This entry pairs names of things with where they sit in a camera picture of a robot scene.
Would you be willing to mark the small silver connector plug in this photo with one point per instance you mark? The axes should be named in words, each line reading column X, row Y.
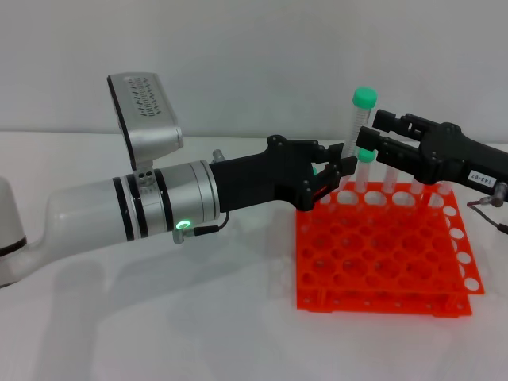
column 218, row 155

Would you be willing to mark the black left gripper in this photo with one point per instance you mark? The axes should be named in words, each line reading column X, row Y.
column 270, row 174

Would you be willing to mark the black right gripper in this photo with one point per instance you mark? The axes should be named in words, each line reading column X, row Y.
column 452, row 158

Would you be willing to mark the orange test tube rack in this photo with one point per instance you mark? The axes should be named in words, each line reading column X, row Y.
column 397, row 254

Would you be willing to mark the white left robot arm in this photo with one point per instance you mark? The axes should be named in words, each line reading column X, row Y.
column 99, row 214

